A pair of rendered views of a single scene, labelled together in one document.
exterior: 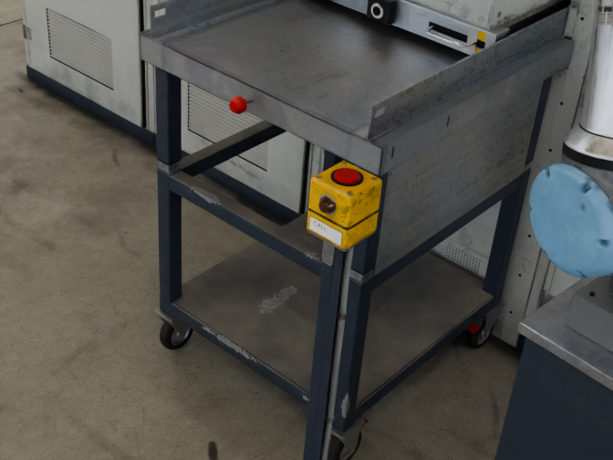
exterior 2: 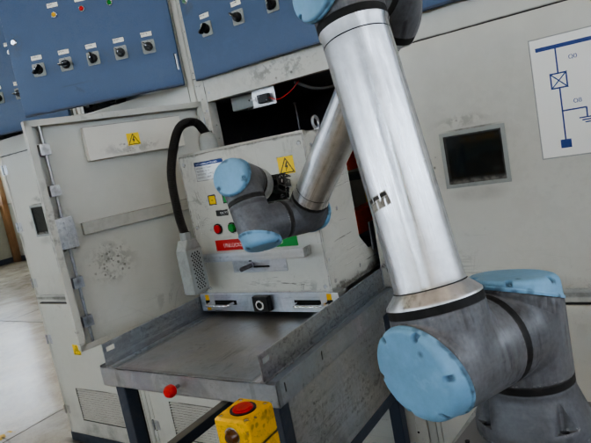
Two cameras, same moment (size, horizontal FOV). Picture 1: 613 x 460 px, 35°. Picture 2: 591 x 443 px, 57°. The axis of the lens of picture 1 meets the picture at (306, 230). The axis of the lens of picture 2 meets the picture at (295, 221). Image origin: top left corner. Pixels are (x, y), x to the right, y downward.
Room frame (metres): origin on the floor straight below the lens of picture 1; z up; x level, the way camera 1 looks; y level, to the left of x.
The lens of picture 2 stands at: (0.30, -0.14, 1.35)
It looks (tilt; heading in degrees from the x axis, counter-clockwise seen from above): 8 degrees down; 356
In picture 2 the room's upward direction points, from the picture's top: 11 degrees counter-clockwise
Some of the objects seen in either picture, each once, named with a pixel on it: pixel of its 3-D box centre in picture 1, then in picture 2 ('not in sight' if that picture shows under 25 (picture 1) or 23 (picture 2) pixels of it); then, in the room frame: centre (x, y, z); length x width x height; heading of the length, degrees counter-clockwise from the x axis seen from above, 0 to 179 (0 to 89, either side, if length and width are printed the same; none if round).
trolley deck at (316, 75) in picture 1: (362, 49); (257, 333); (1.91, -0.08, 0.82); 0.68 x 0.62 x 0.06; 142
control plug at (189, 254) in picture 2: not in sight; (193, 265); (2.05, 0.08, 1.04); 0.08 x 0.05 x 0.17; 142
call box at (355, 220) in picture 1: (344, 204); (248, 433); (1.26, -0.05, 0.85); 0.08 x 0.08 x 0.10; 52
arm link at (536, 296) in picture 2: not in sight; (515, 322); (1.16, -0.54, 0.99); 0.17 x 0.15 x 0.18; 119
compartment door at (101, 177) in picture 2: not in sight; (143, 217); (2.24, 0.23, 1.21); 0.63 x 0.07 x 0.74; 124
